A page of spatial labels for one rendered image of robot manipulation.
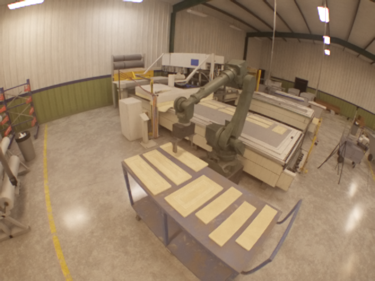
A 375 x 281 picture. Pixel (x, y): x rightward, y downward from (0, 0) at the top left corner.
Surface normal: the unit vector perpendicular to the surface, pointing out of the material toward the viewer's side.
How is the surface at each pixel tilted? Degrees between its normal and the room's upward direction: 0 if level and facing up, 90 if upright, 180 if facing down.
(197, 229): 0
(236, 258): 0
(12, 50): 90
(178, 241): 0
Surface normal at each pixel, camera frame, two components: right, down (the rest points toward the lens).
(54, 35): 0.68, 0.38
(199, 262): 0.06, -0.88
